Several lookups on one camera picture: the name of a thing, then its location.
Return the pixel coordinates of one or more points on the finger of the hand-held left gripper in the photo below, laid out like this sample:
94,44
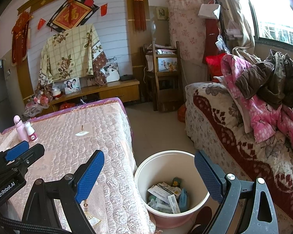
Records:
17,150
31,154

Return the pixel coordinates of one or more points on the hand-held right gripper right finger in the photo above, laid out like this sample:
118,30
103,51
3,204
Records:
207,175

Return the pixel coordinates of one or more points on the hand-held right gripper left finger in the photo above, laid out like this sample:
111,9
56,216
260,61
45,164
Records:
90,175

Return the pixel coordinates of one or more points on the dark green packet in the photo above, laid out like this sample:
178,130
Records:
176,182

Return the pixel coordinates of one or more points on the white barcode box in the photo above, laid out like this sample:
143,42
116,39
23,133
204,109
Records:
173,203

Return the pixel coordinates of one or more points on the green white medicine box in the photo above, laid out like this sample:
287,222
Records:
158,192

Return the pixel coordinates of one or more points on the white plastic bucket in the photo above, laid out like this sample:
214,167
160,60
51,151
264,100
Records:
146,170

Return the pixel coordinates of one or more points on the pink thermos bottle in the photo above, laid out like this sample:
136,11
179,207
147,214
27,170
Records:
21,131

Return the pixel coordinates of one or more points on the white bottle pink label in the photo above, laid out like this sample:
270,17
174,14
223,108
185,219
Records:
31,132

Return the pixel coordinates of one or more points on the pink quilted bedspread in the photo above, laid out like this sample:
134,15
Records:
88,131

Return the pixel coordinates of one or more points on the floral sofa cover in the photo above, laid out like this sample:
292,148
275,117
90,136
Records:
210,131

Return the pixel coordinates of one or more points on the black slipper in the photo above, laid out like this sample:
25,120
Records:
201,220

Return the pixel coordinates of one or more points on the clear bag of red items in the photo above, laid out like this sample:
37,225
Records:
37,106

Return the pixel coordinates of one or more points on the red patterned blanket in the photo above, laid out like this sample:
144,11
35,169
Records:
234,131

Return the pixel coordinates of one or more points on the red white bowl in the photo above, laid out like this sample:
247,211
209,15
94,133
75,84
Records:
57,93

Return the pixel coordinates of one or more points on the red plastic bag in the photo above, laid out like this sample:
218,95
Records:
182,113

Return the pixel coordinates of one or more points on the pile of clothes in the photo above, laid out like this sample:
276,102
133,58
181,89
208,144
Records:
261,117

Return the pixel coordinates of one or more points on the wooden cabinet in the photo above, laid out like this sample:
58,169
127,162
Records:
117,91

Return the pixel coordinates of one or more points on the wooden chair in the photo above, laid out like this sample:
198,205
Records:
166,92

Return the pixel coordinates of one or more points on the black set-top box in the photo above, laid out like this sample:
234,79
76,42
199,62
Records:
126,77

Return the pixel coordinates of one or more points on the wedding photo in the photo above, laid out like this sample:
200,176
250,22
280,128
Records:
111,72

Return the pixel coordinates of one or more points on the floral checked cloth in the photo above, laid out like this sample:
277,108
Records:
68,51

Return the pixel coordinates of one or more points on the red cushion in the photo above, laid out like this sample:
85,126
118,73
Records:
214,65

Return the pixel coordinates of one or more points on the brown jacket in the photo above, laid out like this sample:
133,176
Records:
271,78

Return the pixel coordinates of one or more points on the framed picture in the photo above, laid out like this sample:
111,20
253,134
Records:
167,64

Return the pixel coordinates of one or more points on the small red flag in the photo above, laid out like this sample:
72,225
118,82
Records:
104,9
41,24
88,1

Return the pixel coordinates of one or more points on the dark red garment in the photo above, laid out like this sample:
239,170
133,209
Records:
212,41

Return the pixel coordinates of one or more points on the floral appliance cover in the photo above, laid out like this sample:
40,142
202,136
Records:
188,29

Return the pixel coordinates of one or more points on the white paper bag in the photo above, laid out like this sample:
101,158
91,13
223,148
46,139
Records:
208,11

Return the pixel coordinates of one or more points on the beige curtain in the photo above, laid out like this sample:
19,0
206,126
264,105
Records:
239,12

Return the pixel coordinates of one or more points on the window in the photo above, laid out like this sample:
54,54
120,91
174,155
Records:
276,12

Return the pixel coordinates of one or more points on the couple photo frame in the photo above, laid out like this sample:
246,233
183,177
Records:
72,85

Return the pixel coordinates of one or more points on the red hanging wall ornament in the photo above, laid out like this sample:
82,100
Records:
20,39

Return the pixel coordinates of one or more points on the red diamond wall ornament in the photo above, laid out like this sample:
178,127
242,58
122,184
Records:
72,14

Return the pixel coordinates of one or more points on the small wall picture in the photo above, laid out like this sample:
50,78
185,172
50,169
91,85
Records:
162,13

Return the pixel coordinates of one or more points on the red knot wall ornament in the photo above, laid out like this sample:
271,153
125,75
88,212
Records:
138,4

